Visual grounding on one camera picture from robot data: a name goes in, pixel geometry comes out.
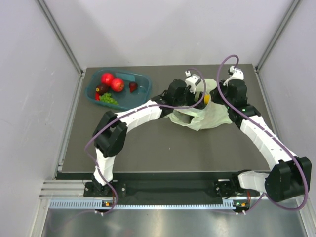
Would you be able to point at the red apple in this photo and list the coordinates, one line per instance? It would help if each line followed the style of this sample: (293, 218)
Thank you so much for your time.
(117, 84)

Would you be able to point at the dark purple mangosteen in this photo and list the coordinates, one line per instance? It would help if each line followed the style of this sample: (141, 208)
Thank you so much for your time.
(102, 89)

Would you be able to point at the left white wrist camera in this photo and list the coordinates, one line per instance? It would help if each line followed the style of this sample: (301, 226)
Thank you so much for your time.
(192, 80)

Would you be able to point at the green plastic bag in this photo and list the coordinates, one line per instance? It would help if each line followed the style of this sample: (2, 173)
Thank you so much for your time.
(212, 116)

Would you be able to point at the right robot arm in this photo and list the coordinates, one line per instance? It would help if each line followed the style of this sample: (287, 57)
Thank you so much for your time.
(289, 174)

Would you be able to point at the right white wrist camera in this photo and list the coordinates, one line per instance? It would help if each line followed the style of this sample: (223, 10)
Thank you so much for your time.
(235, 73)

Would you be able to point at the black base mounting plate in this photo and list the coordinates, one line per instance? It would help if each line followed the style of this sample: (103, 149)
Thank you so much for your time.
(209, 188)

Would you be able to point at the yellow lemon fruit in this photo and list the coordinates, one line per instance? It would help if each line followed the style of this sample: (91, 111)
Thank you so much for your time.
(206, 98)

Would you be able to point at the left aluminium frame post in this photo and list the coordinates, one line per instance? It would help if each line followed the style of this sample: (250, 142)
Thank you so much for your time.
(58, 33)

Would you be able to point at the grey slotted cable duct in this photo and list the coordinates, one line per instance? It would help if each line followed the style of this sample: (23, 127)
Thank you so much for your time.
(104, 205)

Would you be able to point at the right aluminium frame post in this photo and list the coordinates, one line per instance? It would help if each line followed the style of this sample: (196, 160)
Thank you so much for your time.
(294, 5)

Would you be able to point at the aluminium frame post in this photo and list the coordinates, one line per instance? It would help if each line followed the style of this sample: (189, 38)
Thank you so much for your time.
(294, 5)
(58, 33)

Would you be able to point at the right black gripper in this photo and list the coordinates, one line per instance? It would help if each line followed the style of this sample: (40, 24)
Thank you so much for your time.
(215, 96)

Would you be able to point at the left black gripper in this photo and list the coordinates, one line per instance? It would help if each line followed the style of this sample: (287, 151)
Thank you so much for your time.
(192, 97)

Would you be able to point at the teal plastic basket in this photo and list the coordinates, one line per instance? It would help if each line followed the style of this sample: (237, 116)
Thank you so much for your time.
(125, 99)

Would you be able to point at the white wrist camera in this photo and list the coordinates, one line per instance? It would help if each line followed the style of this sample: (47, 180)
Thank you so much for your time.
(192, 80)
(235, 73)

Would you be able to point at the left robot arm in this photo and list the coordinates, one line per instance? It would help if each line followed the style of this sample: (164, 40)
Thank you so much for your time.
(110, 134)

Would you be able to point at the green grape bunch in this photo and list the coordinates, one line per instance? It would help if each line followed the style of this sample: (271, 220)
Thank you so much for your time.
(107, 98)

